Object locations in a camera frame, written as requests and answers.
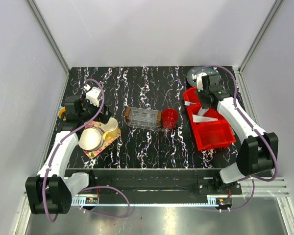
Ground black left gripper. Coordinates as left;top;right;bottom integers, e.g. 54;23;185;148
79;94;112;124

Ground white toothpaste tube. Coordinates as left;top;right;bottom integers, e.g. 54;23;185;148
197;107;209;116
193;115;218;123

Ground red translucent cup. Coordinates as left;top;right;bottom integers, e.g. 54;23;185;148
162;108;178;130

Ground clear holder with wooden ends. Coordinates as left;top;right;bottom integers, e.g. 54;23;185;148
124;107;162;131

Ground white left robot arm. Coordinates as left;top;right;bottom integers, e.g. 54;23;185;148
25;94;112;215

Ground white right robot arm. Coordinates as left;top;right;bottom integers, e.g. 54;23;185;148
192;73;278;194

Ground floral serving tray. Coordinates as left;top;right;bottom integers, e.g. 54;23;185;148
78;118;121;159

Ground blue and white toothbrush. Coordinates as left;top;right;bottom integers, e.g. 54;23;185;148
184;101;201;106

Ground grey round plate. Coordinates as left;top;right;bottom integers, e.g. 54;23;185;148
186;66;219;87

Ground white scalloped bowl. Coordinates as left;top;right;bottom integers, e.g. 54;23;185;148
78;128;103;151

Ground cream and yellow mug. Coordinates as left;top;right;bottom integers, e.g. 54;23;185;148
101;117;121;141

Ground red plastic compartment bin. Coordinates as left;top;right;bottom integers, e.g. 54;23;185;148
183;87;236;150

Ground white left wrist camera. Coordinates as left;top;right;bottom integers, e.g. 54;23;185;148
84;85;102;107

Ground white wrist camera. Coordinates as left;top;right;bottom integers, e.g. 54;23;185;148
84;85;102;107
191;72;207;92

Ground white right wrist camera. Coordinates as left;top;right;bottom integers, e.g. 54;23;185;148
191;72;207;92

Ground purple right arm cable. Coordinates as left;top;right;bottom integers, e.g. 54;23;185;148
192;65;280;182

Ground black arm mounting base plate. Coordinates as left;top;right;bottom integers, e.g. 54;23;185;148
65;168;242;196

